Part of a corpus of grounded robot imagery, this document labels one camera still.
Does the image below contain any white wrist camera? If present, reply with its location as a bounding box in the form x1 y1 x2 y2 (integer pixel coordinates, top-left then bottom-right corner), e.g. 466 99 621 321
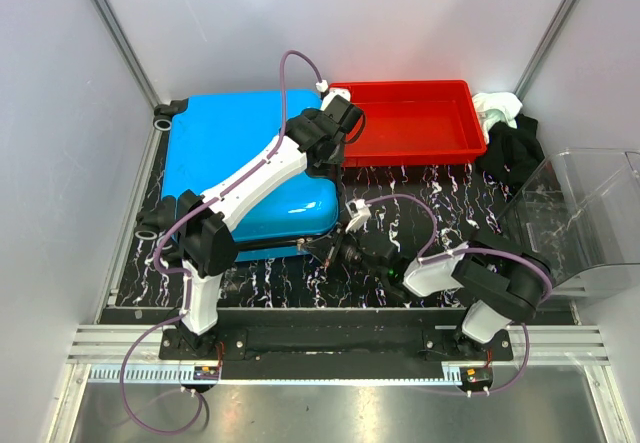
346 199 371 233
320 88 351 111

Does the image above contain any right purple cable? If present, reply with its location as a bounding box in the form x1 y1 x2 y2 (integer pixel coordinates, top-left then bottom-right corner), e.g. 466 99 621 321
359 193 530 395

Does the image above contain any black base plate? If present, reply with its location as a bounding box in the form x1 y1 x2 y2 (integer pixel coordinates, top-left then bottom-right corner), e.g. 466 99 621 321
159 308 514 385

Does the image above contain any red plastic bin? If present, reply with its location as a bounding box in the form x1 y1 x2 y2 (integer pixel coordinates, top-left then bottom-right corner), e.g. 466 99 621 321
331 80 487 167

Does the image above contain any black cloth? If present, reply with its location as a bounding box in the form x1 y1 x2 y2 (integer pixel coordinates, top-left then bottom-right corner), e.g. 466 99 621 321
475 113 545 195

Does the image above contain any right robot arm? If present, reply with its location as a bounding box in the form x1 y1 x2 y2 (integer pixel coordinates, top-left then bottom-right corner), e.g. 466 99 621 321
302 226 554 360

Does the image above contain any clear plastic container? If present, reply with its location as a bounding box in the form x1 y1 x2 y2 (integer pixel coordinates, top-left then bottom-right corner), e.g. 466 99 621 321
498 149 639 305

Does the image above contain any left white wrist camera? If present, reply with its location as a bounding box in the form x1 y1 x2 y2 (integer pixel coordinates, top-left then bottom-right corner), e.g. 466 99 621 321
320 88 351 111

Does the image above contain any blue hard-shell suitcase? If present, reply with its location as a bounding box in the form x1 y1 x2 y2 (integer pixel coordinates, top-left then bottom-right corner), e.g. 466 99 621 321
160 89 339 262

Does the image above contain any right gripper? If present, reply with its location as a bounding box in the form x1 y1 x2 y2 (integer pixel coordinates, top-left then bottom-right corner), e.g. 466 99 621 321
304 221 387 281

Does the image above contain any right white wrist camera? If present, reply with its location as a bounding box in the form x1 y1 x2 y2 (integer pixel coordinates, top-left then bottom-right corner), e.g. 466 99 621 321
346 199 371 233

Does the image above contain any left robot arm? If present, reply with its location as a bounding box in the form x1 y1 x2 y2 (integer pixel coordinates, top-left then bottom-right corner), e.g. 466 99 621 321
175 94 365 359

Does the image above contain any white cloth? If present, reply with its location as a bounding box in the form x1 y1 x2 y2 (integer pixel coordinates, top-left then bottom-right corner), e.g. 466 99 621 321
472 92 523 142

